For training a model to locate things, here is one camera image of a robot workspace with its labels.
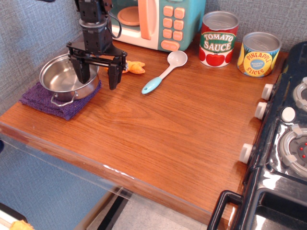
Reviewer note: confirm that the white stove knob rear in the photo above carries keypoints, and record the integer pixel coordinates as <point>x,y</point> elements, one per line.
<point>267,90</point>

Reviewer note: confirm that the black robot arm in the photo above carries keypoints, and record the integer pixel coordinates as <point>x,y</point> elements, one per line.
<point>95,11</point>

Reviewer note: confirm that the orange plush shrimp toy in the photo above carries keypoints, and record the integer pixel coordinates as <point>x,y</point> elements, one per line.
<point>135,67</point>

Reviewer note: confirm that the purple folded cloth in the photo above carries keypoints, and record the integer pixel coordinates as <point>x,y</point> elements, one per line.
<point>39,98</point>

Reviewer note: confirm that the white spoon teal handle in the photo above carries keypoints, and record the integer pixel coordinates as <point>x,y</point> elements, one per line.
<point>175,59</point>

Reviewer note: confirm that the white stove knob middle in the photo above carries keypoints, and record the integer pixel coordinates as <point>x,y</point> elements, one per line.
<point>260,110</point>

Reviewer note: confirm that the tomato sauce can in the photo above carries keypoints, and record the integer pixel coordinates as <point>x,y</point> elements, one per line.
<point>218,36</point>

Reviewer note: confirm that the yellow plush object corner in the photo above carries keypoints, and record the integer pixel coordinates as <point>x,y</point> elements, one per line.
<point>21,225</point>

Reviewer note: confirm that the white stove knob front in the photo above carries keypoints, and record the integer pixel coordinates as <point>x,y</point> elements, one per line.
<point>245,153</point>

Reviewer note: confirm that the pineapple slices can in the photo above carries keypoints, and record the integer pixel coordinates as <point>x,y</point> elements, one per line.
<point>258,54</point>

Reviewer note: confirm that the stainless steel pot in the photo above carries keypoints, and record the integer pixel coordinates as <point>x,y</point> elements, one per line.
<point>59,78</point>

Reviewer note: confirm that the black toy stove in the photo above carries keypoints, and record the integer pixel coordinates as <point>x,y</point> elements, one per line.
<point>275,184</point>

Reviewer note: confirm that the white stove knob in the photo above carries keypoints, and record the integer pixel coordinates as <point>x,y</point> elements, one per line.
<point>267,90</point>
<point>245,153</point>
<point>260,110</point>

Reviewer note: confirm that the toy microwave teal white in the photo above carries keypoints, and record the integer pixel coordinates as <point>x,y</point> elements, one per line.
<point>166,25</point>

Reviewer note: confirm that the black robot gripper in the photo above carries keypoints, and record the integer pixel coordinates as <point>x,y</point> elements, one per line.
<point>97,42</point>

